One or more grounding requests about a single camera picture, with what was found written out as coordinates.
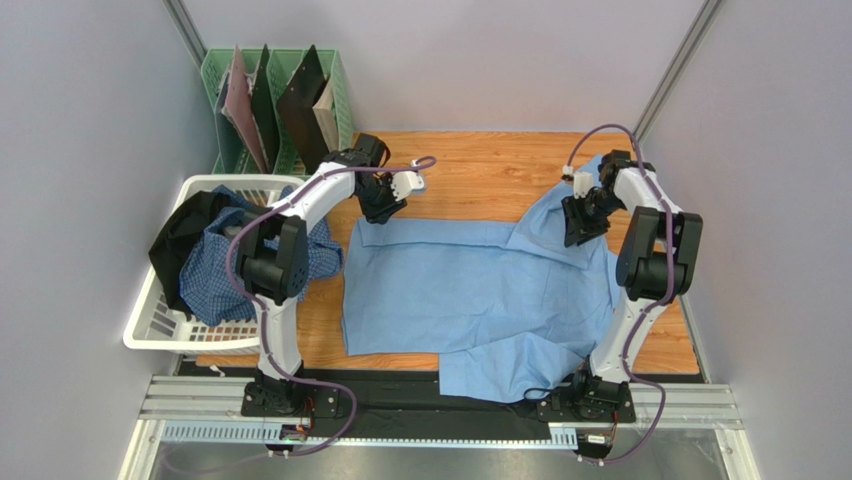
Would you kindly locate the left corner aluminium profile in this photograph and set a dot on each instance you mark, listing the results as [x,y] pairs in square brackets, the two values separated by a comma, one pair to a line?
[185,25]

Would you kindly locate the right corner aluminium profile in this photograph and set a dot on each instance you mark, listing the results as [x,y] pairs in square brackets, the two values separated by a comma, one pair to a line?
[689,45]

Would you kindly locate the black garment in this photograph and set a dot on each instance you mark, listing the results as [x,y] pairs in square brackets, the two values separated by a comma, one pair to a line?
[177,238]

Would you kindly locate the pink board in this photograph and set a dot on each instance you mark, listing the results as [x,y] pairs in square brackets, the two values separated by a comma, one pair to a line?
[238,108]

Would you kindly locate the white plastic laundry basket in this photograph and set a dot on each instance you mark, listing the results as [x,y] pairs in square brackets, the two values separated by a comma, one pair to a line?
[153,326]

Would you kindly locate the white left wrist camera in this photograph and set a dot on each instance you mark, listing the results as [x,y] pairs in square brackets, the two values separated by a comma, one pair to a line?
[406,183]

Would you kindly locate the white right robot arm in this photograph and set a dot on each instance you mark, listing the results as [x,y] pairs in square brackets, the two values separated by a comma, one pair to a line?
[656,263]

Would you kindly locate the corner aluminium profile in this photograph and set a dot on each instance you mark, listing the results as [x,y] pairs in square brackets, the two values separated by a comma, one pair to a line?
[185,25]
[689,45]

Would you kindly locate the blue checkered shirt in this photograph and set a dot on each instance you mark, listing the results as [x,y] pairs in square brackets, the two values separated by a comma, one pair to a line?
[203,283]

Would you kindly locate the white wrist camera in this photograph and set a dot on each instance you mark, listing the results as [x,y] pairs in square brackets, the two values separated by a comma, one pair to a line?
[406,183]
[582,182]

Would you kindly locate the light blue long sleeve shirt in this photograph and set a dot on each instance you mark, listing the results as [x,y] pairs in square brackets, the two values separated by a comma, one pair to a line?
[507,307]

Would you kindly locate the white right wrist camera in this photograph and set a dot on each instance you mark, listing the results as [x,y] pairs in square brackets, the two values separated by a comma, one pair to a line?
[582,182]

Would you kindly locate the dark green board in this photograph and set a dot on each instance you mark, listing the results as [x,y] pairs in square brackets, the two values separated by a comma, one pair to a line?
[264,112]

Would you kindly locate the beige board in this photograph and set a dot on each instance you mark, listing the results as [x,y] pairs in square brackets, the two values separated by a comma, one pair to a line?
[323,109]

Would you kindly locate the black board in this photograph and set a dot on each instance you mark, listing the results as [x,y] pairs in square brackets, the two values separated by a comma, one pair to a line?
[295,107]

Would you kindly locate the aluminium frame rail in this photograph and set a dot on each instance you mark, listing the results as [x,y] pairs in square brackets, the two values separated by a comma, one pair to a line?
[194,408]

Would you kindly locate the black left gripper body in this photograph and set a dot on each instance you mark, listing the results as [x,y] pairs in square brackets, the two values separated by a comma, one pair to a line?
[379,195]

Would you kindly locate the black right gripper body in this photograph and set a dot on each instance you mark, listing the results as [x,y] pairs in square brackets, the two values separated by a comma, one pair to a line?
[579,217]

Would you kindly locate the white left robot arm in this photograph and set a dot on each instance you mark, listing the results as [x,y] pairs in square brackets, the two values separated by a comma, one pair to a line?
[268,263]

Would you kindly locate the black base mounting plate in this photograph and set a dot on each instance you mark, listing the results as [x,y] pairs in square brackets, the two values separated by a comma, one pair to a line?
[396,404]

